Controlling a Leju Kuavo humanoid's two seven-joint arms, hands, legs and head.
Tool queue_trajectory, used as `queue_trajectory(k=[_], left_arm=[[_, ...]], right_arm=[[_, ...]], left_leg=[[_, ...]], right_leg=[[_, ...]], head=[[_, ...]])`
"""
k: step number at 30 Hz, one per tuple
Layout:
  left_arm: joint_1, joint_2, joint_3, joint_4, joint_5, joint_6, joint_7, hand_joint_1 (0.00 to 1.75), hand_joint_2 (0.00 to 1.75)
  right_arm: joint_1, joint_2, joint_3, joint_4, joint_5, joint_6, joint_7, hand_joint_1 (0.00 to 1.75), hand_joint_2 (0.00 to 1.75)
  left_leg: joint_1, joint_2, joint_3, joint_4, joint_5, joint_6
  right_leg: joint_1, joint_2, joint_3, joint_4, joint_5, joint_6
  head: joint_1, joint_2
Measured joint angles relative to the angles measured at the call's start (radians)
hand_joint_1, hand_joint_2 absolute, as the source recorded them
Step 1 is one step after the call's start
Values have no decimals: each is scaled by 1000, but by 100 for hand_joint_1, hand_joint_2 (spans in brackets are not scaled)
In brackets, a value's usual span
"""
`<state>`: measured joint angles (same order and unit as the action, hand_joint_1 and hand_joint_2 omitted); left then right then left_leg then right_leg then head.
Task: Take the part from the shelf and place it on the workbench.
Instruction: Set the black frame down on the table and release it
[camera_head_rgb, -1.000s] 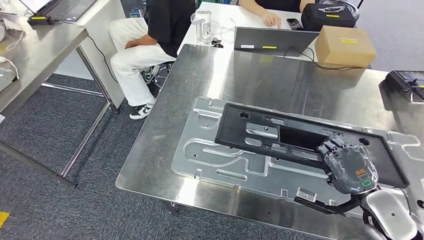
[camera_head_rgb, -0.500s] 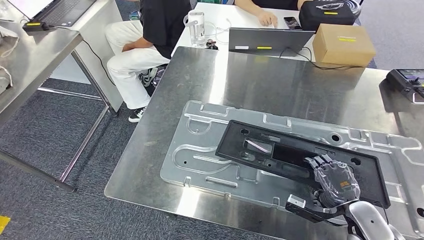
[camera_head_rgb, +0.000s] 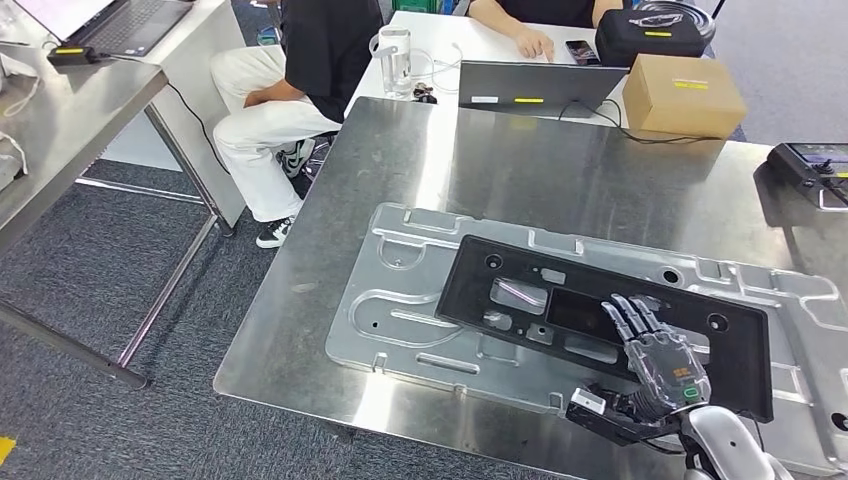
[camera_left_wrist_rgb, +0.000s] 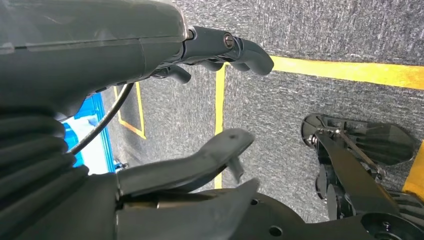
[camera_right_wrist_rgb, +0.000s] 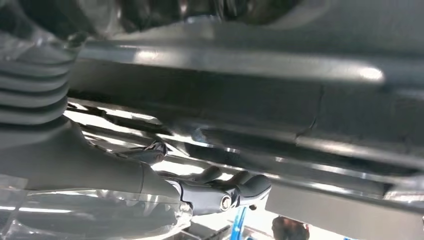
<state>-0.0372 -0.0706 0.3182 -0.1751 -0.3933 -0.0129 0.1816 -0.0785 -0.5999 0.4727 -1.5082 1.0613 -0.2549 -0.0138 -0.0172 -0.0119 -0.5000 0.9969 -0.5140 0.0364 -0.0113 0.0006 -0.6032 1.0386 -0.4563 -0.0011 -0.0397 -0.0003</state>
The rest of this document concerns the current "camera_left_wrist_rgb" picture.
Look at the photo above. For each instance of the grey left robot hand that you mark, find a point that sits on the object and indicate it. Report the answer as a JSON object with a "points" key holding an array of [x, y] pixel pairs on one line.
{"points": [[82, 49]]}

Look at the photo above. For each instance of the blue metal shelf rack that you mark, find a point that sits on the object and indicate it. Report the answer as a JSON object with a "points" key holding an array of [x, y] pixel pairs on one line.
{"points": [[87, 109]]}

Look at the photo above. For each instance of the black robot leg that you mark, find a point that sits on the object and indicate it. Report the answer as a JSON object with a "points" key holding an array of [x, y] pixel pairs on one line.
{"points": [[351, 179]]}

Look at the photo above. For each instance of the black robot foot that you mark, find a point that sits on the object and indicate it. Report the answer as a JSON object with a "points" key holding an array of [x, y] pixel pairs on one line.
{"points": [[381, 142]]}

